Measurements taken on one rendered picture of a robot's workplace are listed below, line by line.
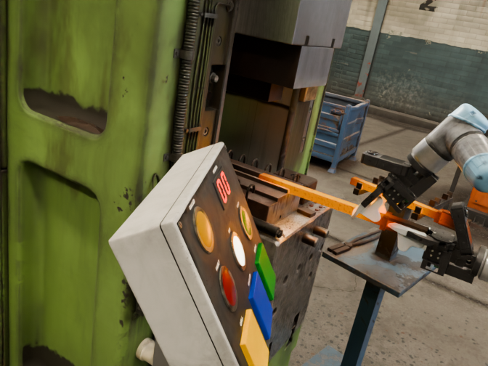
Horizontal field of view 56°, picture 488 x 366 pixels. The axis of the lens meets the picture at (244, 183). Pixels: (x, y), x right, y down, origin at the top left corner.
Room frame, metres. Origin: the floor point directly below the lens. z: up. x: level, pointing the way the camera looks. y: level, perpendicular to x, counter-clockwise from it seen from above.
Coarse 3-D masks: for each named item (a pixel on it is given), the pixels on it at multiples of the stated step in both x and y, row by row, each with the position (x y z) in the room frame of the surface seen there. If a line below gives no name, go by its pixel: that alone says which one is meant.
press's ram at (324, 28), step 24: (240, 0) 1.07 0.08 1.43; (264, 0) 1.04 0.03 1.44; (288, 0) 1.02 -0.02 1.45; (312, 0) 1.05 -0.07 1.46; (336, 0) 1.17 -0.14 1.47; (240, 24) 1.06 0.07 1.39; (264, 24) 1.04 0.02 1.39; (288, 24) 1.01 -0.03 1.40; (312, 24) 1.07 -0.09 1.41; (336, 24) 1.20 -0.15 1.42
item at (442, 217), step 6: (354, 180) 1.51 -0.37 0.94; (360, 180) 1.51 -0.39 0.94; (366, 186) 1.48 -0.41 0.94; (372, 186) 1.47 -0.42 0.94; (414, 204) 1.37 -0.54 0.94; (420, 204) 1.37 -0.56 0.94; (414, 210) 1.37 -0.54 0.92; (426, 210) 1.35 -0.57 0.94; (432, 210) 1.34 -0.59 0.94; (438, 210) 1.35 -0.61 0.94; (444, 210) 1.33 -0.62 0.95; (432, 216) 1.33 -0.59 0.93; (438, 216) 1.31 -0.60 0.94; (444, 216) 1.32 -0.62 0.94; (450, 216) 1.31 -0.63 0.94; (438, 222) 1.31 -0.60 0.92; (444, 222) 1.31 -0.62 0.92; (450, 222) 1.30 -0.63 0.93; (468, 222) 1.27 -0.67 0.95; (450, 228) 1.29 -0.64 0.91
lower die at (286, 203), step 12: (252, 168) 1.28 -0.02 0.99; (240, 180) 1.17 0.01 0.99; (252, 180) 1.18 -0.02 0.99; (264, 180) 1.17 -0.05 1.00; (288, 180) 1.23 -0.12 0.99; (264, 192) 1.11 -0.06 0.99; (276, 192) 1.12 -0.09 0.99; (288, 192) 1.14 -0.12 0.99; (252, 204) 1.07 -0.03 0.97; (264, 204) 1.06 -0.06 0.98; (276, 204) 1.08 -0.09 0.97; (288, 204) 1.16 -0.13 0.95; (264, 216) 1.05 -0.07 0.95; (276, 216) 1.10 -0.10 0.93
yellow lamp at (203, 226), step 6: (198, 216) 0.50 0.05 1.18; (204, 216) 0.51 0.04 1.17; (198, 222) 0.49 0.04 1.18; (204, 222) 0.50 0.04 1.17; (198, 228) 0.48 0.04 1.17; (204, 228) 0.49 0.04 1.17; (210, 228) 0.52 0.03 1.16; (204, 234) 0.49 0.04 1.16; (210, 234) 0.51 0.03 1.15; (204, 240) 0.48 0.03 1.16; (210, 240) 0.50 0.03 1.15; (210, 246) 0.49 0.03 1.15
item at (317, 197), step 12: (276, 180) 1.17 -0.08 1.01; (300, 192) 1.13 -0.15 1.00; (312, 192) 1.12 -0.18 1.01; (324, 204) 1.10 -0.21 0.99; (336, 204) 1.08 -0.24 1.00; (348, 204) 1.08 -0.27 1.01; (360, 216) 1.05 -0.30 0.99; (384, 216) 1.02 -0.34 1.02; (396, 216) 1.04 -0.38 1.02; (384, 228) 1.01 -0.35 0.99; (420, 228) 0.99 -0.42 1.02
